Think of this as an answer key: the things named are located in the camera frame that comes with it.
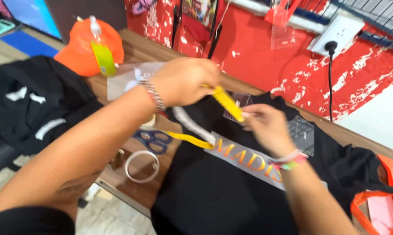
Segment black plug with cable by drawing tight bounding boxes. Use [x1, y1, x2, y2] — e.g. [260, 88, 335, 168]
[324, 41, 338, 122]

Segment colourful wrist bracelets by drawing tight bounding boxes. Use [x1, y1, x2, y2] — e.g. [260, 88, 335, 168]
[268, 149, 309, 171]

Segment grey transfer strip orange letters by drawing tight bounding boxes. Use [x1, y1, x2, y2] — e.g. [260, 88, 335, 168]
[204, 131, 328, 192]

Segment person's right hand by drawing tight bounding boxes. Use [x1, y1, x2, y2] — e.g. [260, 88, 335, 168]
[241, 104, 297, 159]

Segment small beige tape roll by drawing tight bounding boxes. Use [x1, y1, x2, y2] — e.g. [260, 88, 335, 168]
[140, 114, 157, 130]

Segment clear acrylic holder red top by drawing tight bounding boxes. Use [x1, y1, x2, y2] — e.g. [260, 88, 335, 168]
[264, 0, 302, 50]

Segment clear plastic bag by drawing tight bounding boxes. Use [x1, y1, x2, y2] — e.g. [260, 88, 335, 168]
[107, 62, 166, 102]

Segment white wall socket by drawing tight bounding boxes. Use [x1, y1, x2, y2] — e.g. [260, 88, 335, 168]
[310, 15, 366, 59]

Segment black hanging straps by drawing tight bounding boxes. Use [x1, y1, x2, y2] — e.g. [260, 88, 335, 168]
[171, 0, 224, 60]

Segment spray bottle yellow label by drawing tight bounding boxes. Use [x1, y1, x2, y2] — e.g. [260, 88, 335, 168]
[89, 15, 117, 77]

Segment clear acrylic ruler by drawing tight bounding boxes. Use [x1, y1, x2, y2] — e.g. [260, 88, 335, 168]
[223, 92, 315, 157]

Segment monitor with blue screen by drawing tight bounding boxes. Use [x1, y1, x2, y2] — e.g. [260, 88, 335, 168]
[2, 0, 63, 40]

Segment silver wrist bracelet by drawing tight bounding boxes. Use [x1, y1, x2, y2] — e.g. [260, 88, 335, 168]
[140, 78, 167, 112]

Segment pink sheet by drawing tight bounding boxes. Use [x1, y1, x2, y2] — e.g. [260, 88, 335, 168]
[366, 194, 393, 233]

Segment orange cap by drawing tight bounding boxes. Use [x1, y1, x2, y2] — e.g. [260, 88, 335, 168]
[54, 18, 125, 77]

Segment yellow measuring tape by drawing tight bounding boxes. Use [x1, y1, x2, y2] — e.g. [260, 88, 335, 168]
[165, 84, 246, 150]

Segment dark wire rack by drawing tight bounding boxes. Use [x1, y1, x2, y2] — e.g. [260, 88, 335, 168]
[295, 0, 393, 55]

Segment clear tape roll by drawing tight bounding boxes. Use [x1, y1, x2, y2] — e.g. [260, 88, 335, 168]
[125, 150, 160, 184]

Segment black T-shirt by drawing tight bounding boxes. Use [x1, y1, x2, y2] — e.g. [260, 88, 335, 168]
[151, 91, 393, 235]

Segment blue mat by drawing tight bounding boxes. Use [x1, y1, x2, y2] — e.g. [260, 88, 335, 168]
[0, 30, 59, 58]

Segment blue handled scissors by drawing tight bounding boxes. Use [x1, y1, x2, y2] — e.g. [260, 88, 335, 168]
[132, 129, 173, 155]

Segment black garment white print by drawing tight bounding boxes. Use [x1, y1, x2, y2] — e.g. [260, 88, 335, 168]
[0, 55, 104, 156]

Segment person's left hand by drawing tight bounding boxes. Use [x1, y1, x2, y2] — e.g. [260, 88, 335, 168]
[150, 57, 222, 108]

